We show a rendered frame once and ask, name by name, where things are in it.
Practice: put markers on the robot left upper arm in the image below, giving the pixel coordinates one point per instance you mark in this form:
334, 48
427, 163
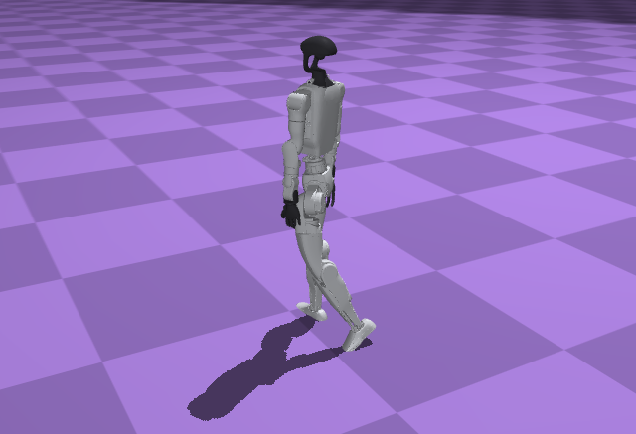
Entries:
298, 103

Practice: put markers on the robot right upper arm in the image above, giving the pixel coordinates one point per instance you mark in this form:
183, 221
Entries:
342, 90

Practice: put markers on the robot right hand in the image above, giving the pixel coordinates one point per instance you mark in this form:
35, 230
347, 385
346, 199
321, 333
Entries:
333, 191

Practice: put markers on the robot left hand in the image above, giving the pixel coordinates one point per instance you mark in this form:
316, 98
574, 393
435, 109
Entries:
291, 212

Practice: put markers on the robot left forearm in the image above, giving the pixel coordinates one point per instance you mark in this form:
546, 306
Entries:
291, 170

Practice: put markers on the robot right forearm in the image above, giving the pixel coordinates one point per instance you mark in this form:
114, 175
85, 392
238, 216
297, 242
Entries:
330, 157

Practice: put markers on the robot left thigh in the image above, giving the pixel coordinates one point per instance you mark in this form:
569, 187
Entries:
309, 233

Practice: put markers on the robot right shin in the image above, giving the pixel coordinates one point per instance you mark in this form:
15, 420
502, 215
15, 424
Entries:
314, 292

